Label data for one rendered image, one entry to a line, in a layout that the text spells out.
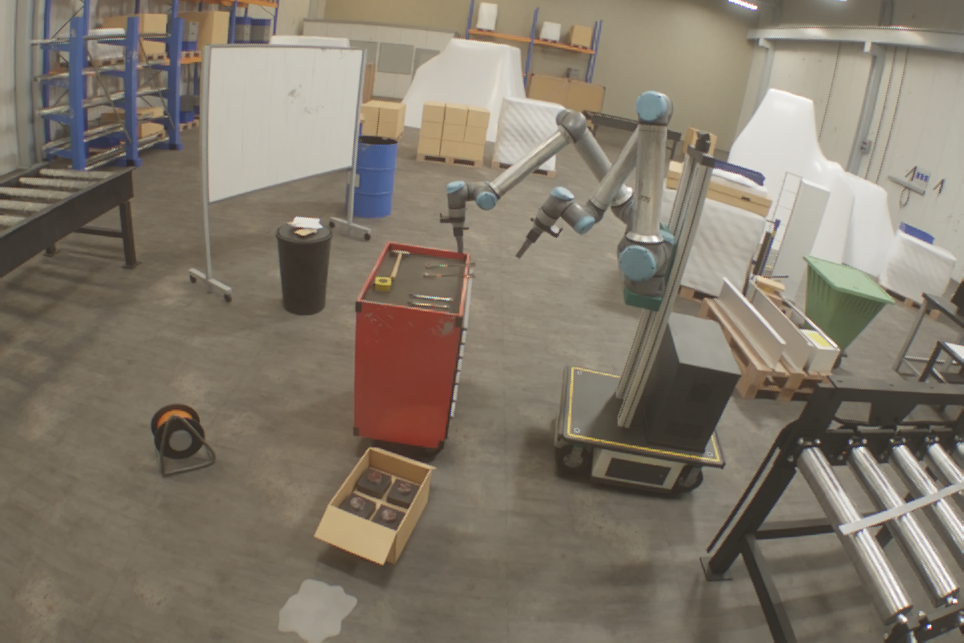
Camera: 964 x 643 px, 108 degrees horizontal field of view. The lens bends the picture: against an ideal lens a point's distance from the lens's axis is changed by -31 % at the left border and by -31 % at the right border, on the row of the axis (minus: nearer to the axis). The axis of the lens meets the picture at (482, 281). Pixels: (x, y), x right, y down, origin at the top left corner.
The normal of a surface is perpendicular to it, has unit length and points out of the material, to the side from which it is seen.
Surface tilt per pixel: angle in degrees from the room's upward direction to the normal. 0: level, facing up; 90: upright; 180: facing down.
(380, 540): 25
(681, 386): 90
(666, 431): 90
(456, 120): 90
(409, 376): 90
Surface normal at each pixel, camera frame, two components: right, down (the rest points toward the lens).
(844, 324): -0.19, 0.55
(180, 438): 0.62, 0.41
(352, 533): 0.02, -0.66
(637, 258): -0.56, 0.35
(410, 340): -0.02, 0.42
